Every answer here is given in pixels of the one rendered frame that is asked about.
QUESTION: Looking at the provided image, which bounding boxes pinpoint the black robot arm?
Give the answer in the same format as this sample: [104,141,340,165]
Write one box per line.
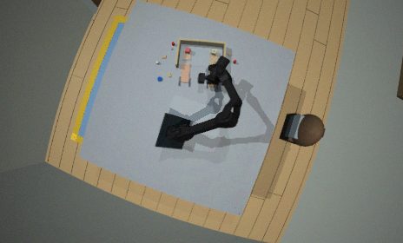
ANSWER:
[165,56,242,143]

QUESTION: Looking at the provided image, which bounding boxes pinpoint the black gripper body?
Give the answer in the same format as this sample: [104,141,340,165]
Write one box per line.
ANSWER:
[198,73,222,84]

